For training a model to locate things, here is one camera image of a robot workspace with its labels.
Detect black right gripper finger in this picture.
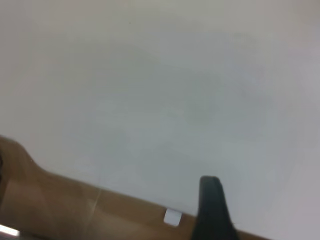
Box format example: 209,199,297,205
191,175,239,240

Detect white square tag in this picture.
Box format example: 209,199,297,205
163,208,183,227

